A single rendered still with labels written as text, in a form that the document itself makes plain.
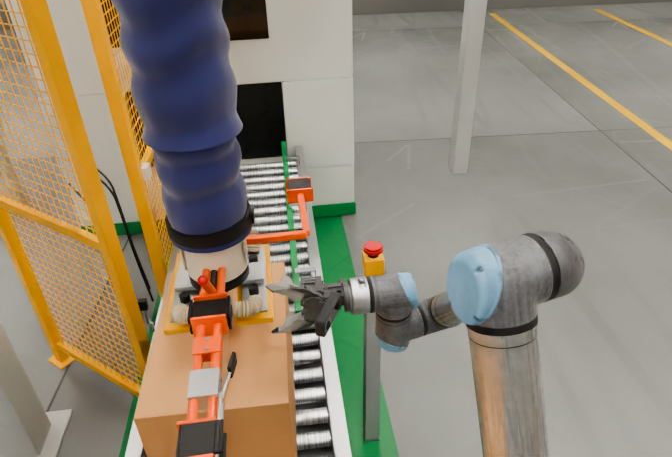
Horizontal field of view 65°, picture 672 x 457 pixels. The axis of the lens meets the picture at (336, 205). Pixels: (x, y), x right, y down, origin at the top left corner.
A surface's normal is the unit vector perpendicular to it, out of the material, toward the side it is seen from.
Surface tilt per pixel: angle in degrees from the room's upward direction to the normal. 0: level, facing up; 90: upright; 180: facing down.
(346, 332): 0
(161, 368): 0
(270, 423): 90
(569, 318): 0
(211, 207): 76
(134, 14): 99
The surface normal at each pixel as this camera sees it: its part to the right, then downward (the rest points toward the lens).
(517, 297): 0.26, 0.18
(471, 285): -0.95, 0.08
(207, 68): 0.62, 0.15
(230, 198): 0.81, 0.05
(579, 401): -0.03, -0.85
